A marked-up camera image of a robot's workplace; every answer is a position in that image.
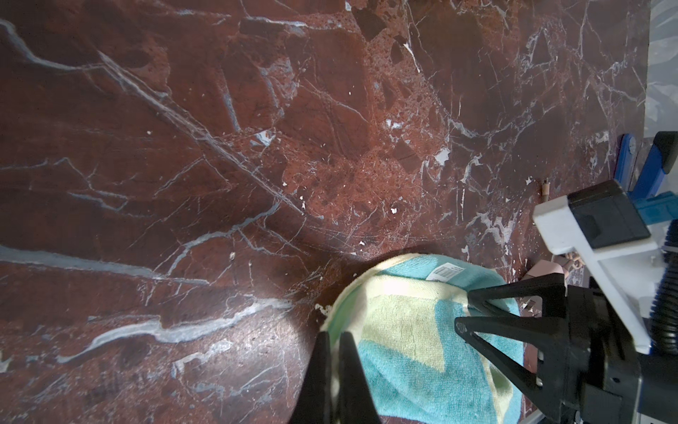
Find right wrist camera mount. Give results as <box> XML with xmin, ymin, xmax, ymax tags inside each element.
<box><xmin>533</xmin><ymin>180</ymin><xmax>677</xmax><ymax>354</ymax></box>

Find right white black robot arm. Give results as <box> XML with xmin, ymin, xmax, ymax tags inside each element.
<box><xmin>455</xmin><ymin>222</ymin><xmax>677</xmax><ymax>423</ymax></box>

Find yellow and teal towel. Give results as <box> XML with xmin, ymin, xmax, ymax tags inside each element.
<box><xmin>321</xmin><ymin>254</ymin><xmax>522</xmax><ymax>423</ymax></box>

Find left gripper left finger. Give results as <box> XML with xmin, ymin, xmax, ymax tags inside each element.
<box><xmin>289</xmin><ymin>331</ymin><xmax>332</xmax><ymax>424</ymax></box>

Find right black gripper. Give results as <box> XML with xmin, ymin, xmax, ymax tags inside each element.
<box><xmin>455</xmin><ymin>273</ymin><xmax>677</xmax><ymax>423</ymax></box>

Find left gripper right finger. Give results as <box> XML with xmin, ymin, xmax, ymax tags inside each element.
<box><xmin>337</xmin><ymin>332</ymin><xmax>381</xmax><ymax>424</ymax></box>

